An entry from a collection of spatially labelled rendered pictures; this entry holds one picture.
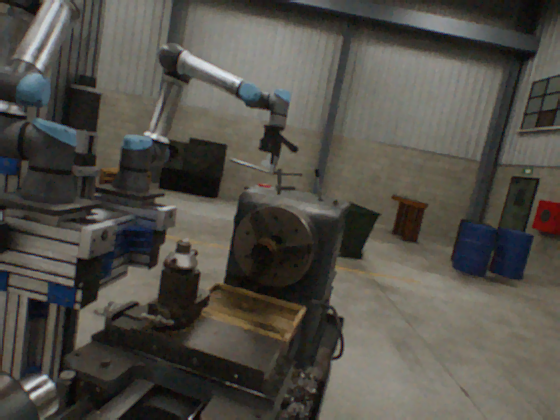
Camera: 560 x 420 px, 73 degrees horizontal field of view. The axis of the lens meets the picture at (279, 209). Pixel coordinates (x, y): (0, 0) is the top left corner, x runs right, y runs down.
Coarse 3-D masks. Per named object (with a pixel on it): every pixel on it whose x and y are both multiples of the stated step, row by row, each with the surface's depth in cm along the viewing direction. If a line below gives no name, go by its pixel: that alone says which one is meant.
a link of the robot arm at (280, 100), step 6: (276, 90) 161; (282, 90) 160; (270, 96) 161; (276, 96) 160; (282, 96) 160; (288, 96) 161; (270, 102) 161; (276, 102) 160; (282, 102) 160; (288, 102) 162; (270, 108) 162; (276, 108) 161; (282, 108) 160; (288, 108) 163; (276, 114) 161; (282, 114) 161
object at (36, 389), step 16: (0, 384) 38; (16, 384) 39; (32, 384) 44; (48, 384) 45; (0, 400) 37; (16, 400) 38; (32, 400) 39; (48, 400) 44; (0, 416) 36; (16, 416) 37; (32, 416) 38; (48, 416) 44
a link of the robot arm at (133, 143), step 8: (128, 136) 159; (136, 136) 163; (128, 144) 157; (136, 144) 157; (144, 144) 159; (152, 144) 167; (128, 152) 157; (136, 152) 158; (144, 152) 160; (152, 152) 166; (120, 160) 160; (128, 160) 158; (136, 160) 158; (144, 160) 161; (152, 160) 168; (144, 168) 162
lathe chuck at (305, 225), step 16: (272, 208) 144; (288, 208) 144; (240, 224) 148; (272, 224) 144; (288, 224) 143; (304, 224) 141; (240, 240) 148; (288, 240) 143; (304, 240) 142; (240, 256) 149; (288, 256) 144; (304, 256) 142; (272, 272) 146; (288, 272) 144; (304, 272) 143
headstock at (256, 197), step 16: (256, 192) 165; (272, 192) 172; (288, 192) 188; (304, 192) 207; (240, 208) 164; (256, 208) 162; (304, 208) 158; (320, 208) 158; (336, 208) 159; (320, 224) 155; (336, 224) 155; (320, 240) 156; (336, 240) 158; (320, 256) 157; (336, 256) 193; (240, 272) 166; (320, 272) 157; (288, 288) 161; (304, 288) 159; (320, 288) 158
